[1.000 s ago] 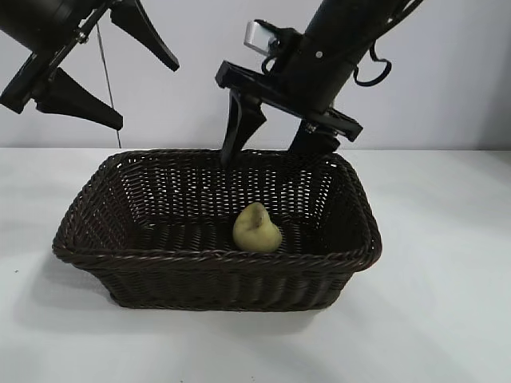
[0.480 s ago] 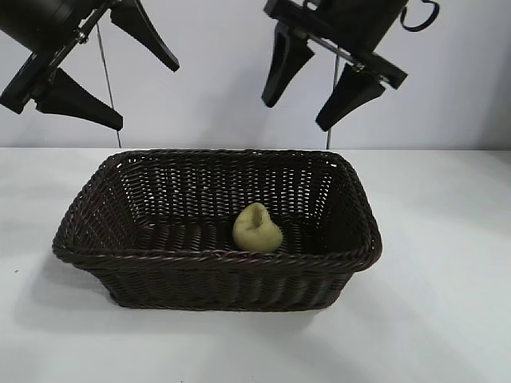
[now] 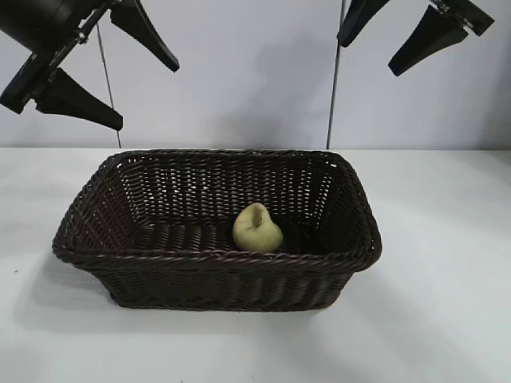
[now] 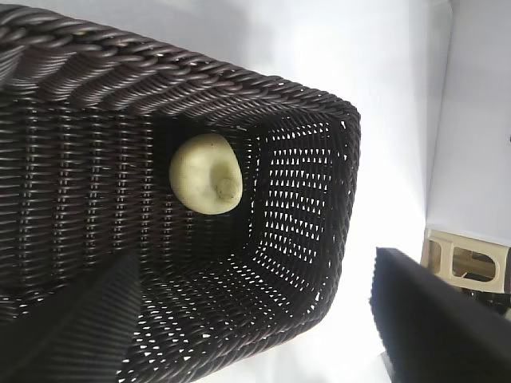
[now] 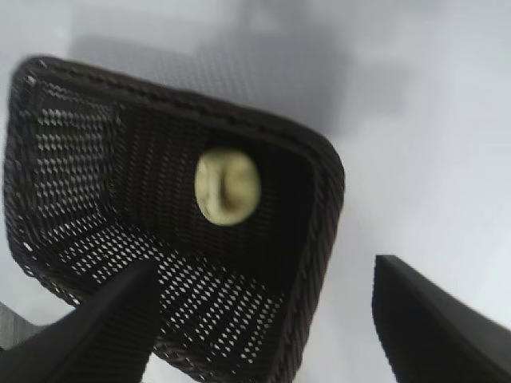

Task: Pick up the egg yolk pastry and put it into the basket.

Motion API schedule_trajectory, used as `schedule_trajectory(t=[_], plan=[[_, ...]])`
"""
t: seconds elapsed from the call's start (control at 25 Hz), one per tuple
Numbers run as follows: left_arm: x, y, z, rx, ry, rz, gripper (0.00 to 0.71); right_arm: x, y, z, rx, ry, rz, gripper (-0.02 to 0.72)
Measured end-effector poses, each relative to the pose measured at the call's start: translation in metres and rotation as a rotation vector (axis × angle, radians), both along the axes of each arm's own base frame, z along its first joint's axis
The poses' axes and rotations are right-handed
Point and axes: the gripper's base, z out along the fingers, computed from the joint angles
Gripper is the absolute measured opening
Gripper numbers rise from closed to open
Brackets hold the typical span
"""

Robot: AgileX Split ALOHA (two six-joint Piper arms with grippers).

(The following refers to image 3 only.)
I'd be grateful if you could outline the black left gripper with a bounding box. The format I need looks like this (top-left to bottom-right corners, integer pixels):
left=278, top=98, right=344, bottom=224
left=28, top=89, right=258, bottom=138
left=0, top=0, right=181, bottom=130

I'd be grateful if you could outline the pale yellow egg yolk pastry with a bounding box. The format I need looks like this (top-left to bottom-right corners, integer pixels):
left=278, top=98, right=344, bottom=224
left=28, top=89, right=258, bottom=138
left=232, top=202, right=285, bottom=253

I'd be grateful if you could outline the dark brown woven basket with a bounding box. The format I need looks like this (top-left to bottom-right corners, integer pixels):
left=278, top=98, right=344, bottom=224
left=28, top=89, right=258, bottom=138
left=51, top=148, right=384, bottom=321

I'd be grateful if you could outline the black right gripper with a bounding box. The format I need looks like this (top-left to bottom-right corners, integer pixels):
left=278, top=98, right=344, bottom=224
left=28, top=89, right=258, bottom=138
left=336, top=0, right=497, bottom=78

